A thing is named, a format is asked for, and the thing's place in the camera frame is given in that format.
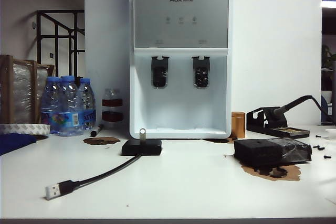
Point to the silver USB flash drive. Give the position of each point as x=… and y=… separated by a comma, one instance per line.
x=142, y=137

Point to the black sponge block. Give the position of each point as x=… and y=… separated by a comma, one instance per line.
x=257, y=151

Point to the black USB hub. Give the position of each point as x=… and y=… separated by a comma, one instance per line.
x=153, y=148

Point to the clear jar with red bands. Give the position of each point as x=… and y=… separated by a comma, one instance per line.
x=112, y=102

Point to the white AUX water dispenser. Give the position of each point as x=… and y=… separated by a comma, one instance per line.
x=181, y=24

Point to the gold metal cylinder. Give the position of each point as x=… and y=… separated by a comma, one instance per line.
x=238, y=124

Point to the black marker pen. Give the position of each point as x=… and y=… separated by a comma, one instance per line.
x=95, y=130

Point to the black soldering iron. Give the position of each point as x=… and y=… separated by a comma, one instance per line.
x=288, y=104

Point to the black foam scrap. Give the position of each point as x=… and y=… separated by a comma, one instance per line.
x=279, y=172
x=264, y=171

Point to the black soldering iron stand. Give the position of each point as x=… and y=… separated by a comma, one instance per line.
x=287, y=132

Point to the black stair railing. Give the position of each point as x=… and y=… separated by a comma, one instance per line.
x=39, y=40

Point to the brown paper with black pieces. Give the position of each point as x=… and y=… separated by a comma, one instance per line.
x=291, y=172

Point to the wooden crate with plastic wrap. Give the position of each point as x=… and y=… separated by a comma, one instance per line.
x=22, y=90

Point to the white double-sided tape roll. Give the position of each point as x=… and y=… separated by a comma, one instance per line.
x=23, y=128

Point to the blue round background object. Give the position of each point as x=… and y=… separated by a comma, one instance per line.
x=325, y=107

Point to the blue cloth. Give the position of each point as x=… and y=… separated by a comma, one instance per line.
x=13, y=142

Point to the ceiling light strip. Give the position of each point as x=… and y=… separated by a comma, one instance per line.
x=330, y=2

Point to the small dark wall plate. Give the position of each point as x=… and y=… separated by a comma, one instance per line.
x=51, y=55

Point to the small round wall fixture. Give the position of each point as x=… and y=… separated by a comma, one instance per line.
x=33, y=25

